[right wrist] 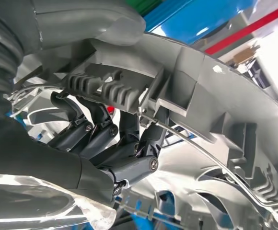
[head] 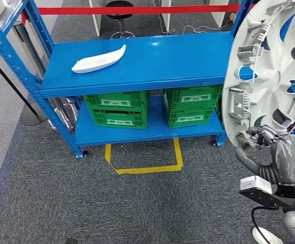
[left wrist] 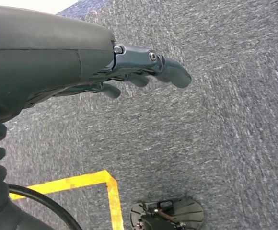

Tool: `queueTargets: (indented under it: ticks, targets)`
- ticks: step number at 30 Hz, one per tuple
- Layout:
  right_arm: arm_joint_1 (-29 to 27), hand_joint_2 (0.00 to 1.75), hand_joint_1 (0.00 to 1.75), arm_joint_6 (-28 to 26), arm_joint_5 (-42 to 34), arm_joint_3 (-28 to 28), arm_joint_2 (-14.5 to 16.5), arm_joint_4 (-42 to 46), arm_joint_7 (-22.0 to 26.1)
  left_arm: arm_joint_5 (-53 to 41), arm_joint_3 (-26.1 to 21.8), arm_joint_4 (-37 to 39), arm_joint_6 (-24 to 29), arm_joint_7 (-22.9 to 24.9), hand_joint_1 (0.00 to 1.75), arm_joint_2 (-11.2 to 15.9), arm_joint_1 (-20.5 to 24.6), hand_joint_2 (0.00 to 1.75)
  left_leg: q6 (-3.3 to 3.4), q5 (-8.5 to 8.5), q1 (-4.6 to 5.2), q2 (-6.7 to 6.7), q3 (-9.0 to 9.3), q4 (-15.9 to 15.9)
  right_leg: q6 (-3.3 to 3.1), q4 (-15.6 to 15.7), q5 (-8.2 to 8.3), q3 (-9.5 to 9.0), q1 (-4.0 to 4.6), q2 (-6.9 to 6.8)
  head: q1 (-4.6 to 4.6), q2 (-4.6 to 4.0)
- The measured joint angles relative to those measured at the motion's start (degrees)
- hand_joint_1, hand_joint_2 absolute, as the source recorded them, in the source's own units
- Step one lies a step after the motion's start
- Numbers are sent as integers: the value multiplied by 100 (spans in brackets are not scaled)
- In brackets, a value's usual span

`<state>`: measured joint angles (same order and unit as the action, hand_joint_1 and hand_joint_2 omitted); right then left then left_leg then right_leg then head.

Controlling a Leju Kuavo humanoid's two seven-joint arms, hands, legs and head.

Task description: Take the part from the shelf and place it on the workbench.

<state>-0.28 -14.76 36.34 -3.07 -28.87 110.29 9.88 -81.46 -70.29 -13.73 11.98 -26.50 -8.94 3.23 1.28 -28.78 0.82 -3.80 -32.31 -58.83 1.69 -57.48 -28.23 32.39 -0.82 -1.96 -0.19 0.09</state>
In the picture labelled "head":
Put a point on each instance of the white desk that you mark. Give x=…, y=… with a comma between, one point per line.
x=221, y=21
x=95, y=17

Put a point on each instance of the black round stool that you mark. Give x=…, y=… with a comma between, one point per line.
x=119, y=5

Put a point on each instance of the white plastic trim part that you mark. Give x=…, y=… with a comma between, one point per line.
x=99, y=60

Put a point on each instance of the grey plastic wheel hubcap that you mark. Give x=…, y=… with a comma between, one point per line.
x=272, y=80

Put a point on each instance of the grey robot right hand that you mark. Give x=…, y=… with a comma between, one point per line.
x=289, y=158

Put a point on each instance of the black pole stanchion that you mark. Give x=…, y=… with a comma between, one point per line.
x=32, y=113

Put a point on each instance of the yellow floor tape rectangle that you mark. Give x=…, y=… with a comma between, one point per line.
x=150, y=169

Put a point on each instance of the blue metal shelf rack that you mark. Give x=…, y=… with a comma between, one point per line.
x=137, y=60

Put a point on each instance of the red barrier belt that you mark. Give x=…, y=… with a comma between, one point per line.
x=137, y=10

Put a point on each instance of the chrome stanchion post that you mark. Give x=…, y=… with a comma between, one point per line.
x=29, y=50

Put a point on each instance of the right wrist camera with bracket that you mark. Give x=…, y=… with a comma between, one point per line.
x=254, y=184

